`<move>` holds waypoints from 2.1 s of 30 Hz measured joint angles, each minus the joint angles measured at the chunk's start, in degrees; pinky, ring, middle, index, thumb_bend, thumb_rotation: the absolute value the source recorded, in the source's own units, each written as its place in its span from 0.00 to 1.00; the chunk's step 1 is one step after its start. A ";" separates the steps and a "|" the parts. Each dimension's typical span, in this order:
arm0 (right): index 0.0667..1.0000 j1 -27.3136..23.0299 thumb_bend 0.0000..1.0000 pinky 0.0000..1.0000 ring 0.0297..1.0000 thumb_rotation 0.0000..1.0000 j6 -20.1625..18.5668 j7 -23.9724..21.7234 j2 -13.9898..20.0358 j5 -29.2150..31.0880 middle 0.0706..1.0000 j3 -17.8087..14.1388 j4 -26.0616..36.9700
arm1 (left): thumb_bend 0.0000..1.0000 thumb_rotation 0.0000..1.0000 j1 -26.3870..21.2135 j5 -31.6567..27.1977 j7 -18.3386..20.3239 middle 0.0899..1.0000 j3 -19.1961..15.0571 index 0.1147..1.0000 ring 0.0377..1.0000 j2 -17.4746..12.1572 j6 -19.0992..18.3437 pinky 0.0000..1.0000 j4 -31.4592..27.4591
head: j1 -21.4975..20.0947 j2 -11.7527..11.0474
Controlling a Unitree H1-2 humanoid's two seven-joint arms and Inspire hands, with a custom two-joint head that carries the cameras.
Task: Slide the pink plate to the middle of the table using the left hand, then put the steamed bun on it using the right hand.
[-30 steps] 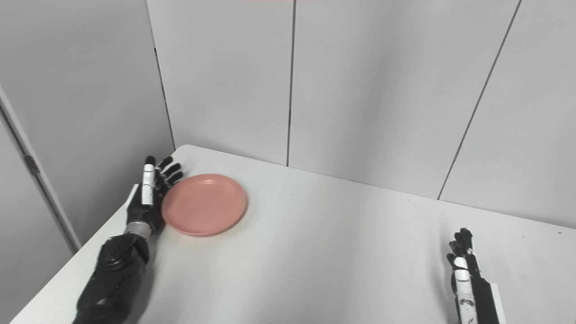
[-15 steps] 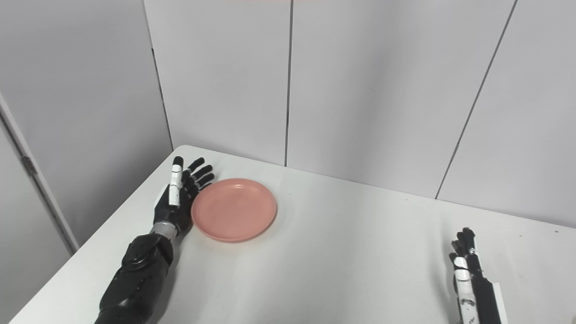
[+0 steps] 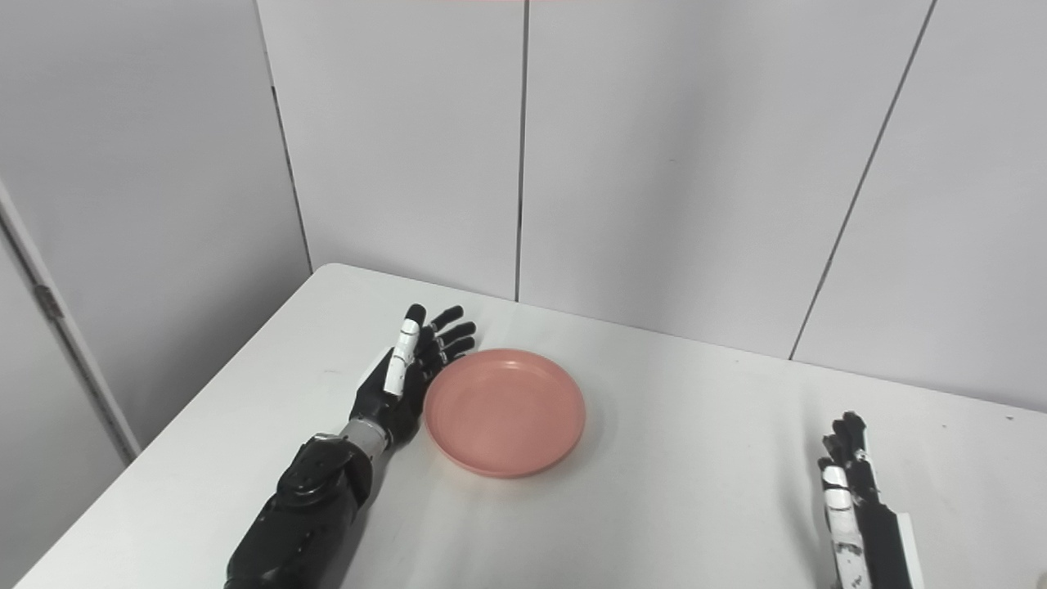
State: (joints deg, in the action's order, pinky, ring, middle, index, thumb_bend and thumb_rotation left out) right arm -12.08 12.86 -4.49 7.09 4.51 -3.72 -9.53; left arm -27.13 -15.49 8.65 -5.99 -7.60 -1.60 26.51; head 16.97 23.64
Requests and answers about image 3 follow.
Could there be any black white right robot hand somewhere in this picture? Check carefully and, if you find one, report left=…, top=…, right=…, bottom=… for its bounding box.
left=817, top=411, right=925, bottom=589

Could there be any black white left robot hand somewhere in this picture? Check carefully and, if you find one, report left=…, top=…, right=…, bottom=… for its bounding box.
left=349, top=303, right=478, bottom=449

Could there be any pink round plate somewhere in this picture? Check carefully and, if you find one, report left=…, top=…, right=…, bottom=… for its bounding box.
left=423, top=348, right=586, bottom=479

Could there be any grey wall panel hinge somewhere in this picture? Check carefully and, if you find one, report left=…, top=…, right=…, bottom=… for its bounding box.
left=34, top=283, right=65, bottom=323

